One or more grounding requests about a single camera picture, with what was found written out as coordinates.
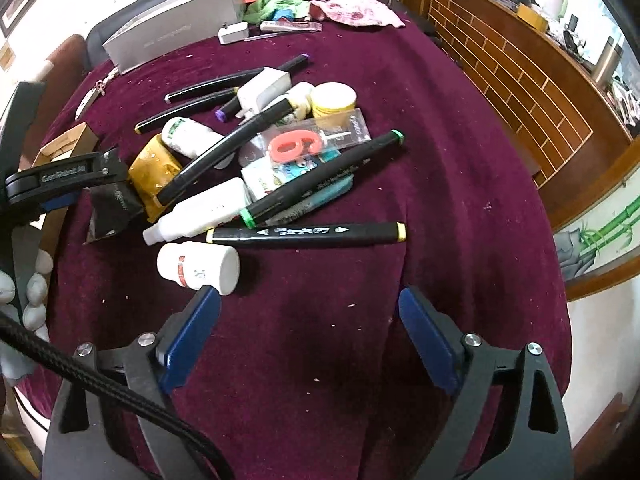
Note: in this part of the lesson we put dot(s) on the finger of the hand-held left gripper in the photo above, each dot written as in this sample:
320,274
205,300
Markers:
52,203

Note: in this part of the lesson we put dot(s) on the long silver box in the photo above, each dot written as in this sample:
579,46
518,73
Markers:
170,30

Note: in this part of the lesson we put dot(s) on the small yellow box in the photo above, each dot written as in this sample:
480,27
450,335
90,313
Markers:
531,16

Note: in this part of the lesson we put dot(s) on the black marker purple caps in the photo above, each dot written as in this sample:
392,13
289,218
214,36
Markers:
227,110

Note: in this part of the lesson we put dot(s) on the small blue object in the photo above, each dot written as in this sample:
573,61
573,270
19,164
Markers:
285,13

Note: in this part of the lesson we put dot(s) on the green cloth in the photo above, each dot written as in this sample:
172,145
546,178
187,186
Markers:
272,5

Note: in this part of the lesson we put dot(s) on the white bottle green print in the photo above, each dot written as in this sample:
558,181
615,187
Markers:
192,140

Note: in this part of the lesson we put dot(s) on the pink floral cloth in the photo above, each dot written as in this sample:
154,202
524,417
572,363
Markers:
360,10

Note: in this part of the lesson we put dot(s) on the black marker pale yellow caps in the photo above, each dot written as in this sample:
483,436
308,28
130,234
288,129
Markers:
305,233

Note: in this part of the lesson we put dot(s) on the steel thermos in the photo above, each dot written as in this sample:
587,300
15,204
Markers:
607,60

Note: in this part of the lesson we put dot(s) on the small white charger box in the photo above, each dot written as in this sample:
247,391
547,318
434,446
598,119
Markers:
231,33

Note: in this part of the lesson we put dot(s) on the brown upholstered chair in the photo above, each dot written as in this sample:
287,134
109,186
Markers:
60,75

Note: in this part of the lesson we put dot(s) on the yellow foil packet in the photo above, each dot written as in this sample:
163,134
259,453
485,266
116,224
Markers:
150,170

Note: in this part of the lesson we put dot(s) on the person's left hand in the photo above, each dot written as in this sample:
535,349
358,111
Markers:
36,287

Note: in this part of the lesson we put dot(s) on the black foil packet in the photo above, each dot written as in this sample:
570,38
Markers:
112,215

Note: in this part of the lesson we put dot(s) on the clear plastic vial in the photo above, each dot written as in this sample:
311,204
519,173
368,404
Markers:
300,142

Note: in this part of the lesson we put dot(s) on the translucent thin stick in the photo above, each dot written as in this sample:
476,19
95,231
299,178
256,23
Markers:
260,37

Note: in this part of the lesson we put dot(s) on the wooden cabinet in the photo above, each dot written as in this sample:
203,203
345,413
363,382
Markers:
525,85

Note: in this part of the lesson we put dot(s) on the key fob with pink charm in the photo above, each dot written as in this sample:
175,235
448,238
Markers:
89,97

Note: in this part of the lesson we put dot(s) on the white wide-cap bottle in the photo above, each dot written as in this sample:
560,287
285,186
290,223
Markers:
210,265

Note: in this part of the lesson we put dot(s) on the white spray bottle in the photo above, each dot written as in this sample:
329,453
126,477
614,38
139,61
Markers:
200,210

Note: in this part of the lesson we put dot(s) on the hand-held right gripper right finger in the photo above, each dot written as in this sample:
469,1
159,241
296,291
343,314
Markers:
425,335

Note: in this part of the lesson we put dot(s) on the white power adapter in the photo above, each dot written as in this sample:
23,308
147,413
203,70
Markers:
262,90

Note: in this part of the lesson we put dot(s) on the white red tube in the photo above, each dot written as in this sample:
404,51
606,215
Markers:
290,26

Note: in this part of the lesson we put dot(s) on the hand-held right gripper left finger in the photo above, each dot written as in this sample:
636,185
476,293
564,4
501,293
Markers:
192,340

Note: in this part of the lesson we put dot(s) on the bamboo picture panel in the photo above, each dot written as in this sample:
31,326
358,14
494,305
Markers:
600,240

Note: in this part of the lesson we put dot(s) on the plain black marker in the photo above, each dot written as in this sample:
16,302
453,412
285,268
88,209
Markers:
225,150

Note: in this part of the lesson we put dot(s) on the black marker green caps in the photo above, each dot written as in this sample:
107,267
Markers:
320,180

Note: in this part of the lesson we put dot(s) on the yellow tape roll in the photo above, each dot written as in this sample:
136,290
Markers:
334,99

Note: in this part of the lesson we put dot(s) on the black marker gold caps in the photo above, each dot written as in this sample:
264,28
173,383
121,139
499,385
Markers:
185,110

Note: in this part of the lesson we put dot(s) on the teal packet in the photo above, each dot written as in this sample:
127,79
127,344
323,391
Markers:
325,200

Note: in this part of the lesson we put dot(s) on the colourful sticker packet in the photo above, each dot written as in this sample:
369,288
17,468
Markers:
270,180

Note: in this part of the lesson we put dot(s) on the cardboard tray box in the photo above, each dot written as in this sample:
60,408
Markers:
80,137

